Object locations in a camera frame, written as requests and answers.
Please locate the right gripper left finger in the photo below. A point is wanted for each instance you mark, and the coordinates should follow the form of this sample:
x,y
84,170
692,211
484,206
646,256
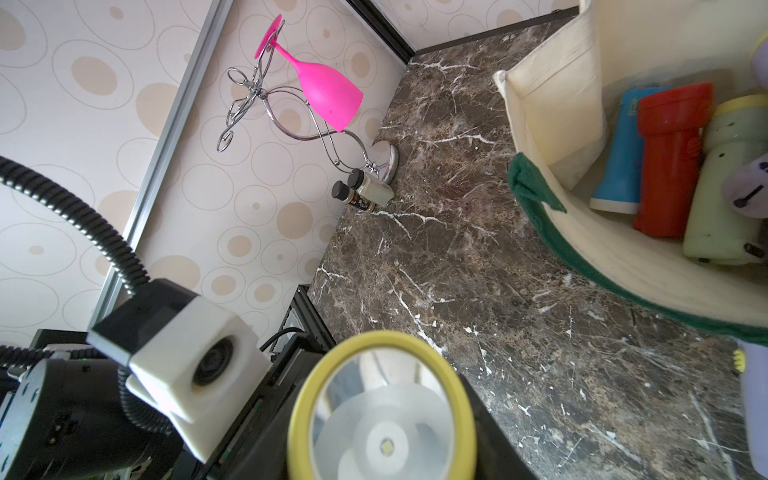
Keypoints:
x,y
259,450

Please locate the cream green tote bag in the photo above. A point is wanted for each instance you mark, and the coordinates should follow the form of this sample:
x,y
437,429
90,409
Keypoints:
x,y
562,102

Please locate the pink plastic wine glass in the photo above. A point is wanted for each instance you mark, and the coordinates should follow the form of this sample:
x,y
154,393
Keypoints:
x,y
334,97

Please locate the small dark capped bottle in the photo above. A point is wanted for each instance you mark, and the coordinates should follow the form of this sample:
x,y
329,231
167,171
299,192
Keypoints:
x,y
342,192

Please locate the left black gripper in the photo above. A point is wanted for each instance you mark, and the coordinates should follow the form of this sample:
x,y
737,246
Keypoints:
x,y
72,417

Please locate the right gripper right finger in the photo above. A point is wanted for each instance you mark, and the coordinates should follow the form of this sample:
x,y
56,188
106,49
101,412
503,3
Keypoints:
x,y
496,457

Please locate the blue flashlight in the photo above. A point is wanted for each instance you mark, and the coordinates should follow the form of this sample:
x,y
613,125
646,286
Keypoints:
x,y
619,189

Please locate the red flashlight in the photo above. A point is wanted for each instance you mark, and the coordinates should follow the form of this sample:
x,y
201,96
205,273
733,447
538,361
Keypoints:
x,y
670,122

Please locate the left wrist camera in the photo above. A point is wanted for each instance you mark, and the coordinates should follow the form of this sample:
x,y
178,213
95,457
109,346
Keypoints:
x,y
187,358

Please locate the aluminium left side bar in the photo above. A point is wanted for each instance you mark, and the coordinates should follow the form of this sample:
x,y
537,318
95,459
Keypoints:
x,y
177,118

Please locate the purple flashlight yellow head sideways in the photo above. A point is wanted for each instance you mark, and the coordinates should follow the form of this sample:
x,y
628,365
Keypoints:
x,y
382,405

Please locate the silver wire glass rack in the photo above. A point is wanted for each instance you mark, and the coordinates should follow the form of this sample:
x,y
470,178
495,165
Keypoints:
x,y
290,113

